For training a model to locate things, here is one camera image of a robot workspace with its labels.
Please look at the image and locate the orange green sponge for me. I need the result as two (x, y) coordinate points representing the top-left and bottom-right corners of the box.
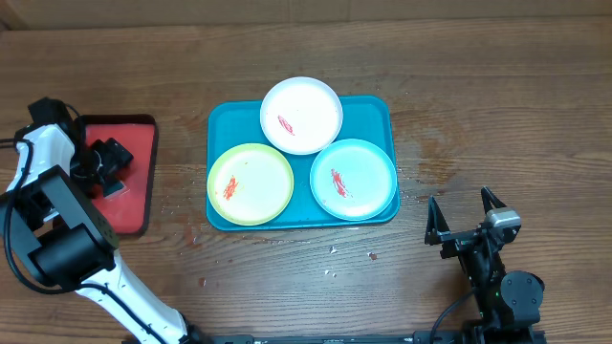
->
(102, 180), (125, 198)

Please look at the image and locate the dark red water tray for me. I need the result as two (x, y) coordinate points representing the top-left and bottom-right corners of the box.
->
(77, 114), (159, 236)

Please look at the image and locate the yellow-green plate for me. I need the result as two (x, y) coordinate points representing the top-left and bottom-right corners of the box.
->
(207, 143), (295, 226)

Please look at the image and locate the light blue plate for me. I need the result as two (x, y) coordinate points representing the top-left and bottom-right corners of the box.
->
(310, 139), (397, 222)

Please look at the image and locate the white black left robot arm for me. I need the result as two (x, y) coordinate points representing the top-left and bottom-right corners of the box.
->
(1, 97), (212, 343)

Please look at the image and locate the white plate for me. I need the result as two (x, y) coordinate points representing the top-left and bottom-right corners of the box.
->
(260, 76), (343, 155)

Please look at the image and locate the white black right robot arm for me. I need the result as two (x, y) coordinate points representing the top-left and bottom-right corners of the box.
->
(423, 186), (546, 343)

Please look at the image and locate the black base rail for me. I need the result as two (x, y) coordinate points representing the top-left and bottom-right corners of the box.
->
(121, 330), (547, 344)

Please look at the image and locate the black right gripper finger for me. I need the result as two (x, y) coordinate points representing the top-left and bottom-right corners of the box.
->
(480, 186), (506, 213)
(425, 196), (450, 246)

